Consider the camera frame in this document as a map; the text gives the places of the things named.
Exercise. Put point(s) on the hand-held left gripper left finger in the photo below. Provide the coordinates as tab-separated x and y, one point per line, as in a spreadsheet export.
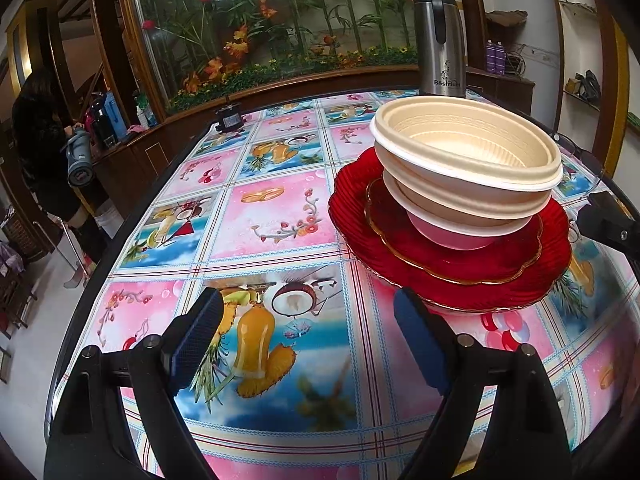
197	340

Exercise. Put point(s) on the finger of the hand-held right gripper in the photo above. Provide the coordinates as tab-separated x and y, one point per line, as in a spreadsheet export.
607	220

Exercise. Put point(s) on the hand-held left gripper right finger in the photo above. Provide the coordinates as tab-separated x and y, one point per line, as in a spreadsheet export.
420	340

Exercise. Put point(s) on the small red plate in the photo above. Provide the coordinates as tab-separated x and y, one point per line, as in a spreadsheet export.
400	245

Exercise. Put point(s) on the cream disposable bowl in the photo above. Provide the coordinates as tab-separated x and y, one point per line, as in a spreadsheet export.
450	130
450	239

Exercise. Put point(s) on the large red plate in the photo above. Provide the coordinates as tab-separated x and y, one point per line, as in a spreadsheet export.
360	240

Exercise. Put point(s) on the white plate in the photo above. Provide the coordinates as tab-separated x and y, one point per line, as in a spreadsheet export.
425	195

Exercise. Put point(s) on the eyeglasses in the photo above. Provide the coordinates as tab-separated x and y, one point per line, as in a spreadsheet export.
570	142

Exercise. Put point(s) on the dark green yellow bundle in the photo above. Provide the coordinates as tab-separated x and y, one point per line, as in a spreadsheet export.
587	85

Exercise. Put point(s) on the floor mop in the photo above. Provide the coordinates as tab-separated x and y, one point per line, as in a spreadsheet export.
75	270

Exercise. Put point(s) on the fruit printed tablecloth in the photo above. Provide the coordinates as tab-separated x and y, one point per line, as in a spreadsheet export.
280	220

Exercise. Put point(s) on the white bucket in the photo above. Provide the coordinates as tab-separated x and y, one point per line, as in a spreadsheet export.
107	217

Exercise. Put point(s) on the gold trimmed wooden arch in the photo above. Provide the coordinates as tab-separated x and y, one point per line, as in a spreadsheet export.
612	60

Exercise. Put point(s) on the wooden side cabinet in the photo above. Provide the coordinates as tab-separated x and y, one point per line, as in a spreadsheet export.
500	87

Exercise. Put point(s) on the curved wooden counter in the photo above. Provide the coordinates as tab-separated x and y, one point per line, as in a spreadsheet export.
150	150

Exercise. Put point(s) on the grey blue water jug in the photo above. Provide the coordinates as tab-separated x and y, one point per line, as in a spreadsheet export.
79	160

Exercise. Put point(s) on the pink cloth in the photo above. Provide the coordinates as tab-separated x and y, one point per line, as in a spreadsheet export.
137	130

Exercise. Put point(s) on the small black device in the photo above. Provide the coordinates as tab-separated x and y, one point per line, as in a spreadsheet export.
229	119

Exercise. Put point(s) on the black thermos jug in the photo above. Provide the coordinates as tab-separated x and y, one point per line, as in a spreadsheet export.
102	125

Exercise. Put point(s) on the white bottle with green cap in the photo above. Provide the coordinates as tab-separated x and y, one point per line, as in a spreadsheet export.
142	110

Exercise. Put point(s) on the stainless steel thermos jug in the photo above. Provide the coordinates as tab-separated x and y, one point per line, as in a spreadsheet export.
440	40

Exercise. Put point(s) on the artificial flower display case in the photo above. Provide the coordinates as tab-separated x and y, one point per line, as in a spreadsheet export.
275	25

